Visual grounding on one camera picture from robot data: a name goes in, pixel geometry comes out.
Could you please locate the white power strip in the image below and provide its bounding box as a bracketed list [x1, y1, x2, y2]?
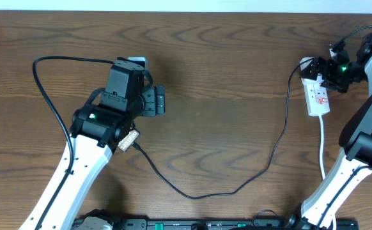
[302, 79, 330, 117]

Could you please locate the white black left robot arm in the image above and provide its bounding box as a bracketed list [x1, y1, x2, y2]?
[21, 57, 166, 229]

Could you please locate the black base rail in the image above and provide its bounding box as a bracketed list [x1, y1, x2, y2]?
[70, 209, 359, 230]

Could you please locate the black charging cable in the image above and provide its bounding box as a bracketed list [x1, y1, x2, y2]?
[131, 58, 314, 200]

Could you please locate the white USB charger adapter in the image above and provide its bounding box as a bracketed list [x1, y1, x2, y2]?
[300, 57, 314, 71]

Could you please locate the white power strip cord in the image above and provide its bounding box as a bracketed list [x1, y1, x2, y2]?
[318, 115, 337, 230]

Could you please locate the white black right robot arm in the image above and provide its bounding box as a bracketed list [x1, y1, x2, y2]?
[286, 33, 372, 229]

